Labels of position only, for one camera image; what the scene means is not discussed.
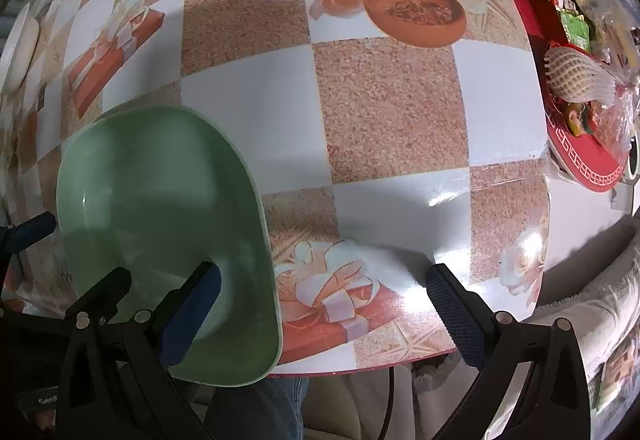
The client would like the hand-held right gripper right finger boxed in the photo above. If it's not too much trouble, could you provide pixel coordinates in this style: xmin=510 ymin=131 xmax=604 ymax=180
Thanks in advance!
xmin=426 ymin=264 xmax=593 ymax=440

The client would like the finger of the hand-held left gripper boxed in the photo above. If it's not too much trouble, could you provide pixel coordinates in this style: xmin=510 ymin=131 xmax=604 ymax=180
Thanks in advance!
xmin=0 ymin=212 xmax=57 ymax=315
xmin=65 ymin=267 xmax=133 ymax=321

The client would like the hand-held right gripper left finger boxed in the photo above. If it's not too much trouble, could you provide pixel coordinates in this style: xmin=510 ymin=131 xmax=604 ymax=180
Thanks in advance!
xmin=56 ymin=262 xmax=222 ymax=440

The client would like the green bowl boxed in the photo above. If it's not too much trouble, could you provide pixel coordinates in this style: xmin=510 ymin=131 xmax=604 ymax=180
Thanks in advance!
xmin=56 ymin=104 xmax=285 ymax=388

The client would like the white plate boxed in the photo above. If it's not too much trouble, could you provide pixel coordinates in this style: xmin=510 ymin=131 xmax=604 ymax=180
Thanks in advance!
xmin=0 ymin=14 xmax=41 ymax=94

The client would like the white fringed blanket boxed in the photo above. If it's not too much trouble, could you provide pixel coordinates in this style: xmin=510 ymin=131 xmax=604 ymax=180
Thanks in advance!
xmin=410 ymin=230 xmax=640 ymax=440

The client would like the printed cushion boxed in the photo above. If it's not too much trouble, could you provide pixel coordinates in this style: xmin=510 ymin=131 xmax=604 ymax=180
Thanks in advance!
xmin=595 ymin=335 xmax=640 ymax=416

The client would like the red round tray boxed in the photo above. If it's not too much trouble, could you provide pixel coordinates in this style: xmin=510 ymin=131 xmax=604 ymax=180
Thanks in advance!
xmin=510 ymin=0 xmax=628 ymax=193

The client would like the checkered printed tablecloth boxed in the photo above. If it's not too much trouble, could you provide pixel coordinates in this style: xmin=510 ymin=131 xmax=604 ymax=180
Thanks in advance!
xmin=0 ymin=0 xmax=551 ymax=378

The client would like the yellow-green fruit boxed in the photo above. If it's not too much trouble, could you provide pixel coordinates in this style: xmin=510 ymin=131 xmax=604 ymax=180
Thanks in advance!
xmin=562 ymin=102 xmax=593 ymax=138

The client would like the white cup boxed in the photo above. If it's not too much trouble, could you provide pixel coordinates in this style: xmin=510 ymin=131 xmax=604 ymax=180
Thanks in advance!
xmin=625 ymin=135 xmax=640 ymax=181

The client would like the plastic bag with red contents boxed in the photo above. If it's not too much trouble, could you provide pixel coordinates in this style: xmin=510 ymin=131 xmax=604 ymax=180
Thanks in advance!
xmin=590 ymin=70 xmax=640 ymax=151

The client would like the fruit in white foam net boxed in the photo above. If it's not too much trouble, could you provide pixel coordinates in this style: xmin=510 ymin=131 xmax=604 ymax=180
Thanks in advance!
xmin=542 ymin=42 xmax=618 ymax=108

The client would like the green snack packet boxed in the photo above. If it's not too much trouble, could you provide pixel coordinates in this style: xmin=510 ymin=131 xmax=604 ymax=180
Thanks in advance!
xmin=557 ymin=10 xmax=596 ymax=51

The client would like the black cable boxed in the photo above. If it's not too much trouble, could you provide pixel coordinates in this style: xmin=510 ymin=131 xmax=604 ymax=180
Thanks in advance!
xmin=377 ymin=365 xmax=398 ymax=440

